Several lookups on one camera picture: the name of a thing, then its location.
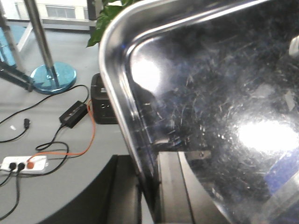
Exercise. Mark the green plant leaves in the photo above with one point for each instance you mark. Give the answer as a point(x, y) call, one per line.
point(110, 9)

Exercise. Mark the blue round stand base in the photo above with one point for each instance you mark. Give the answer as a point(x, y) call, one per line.
point(53, 80)

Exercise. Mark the white power strip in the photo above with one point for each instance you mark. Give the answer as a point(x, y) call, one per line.
point(36, 165)

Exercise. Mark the black power adapter brick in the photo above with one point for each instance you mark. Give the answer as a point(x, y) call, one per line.
point(73, 115)

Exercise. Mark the black box device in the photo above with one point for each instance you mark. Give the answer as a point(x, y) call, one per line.
point(103, 112)

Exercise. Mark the silver steel tray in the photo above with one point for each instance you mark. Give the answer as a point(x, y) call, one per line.
point(206, 93)

